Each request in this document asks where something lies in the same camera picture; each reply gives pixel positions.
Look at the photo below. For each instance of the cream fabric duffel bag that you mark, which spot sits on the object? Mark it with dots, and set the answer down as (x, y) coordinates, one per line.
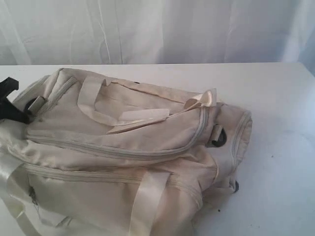
(129, 158)

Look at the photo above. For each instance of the white backdrop curtain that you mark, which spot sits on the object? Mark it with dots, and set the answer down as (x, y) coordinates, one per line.
(156, 31)

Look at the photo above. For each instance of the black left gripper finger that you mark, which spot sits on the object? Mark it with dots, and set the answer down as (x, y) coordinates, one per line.
(7, 109)

